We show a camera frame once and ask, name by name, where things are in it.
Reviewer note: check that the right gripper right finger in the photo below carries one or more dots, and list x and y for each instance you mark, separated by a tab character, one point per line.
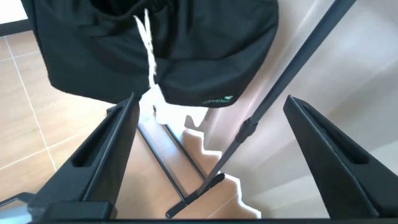
348	180

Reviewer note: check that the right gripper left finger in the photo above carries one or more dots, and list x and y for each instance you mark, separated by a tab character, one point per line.
102	161

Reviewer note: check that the black shorts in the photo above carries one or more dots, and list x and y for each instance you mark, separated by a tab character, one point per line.
202	46

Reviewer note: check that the black clothes rack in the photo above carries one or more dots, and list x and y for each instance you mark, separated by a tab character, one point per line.
295	65

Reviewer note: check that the beige curtain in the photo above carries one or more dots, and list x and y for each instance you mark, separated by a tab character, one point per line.
342	62

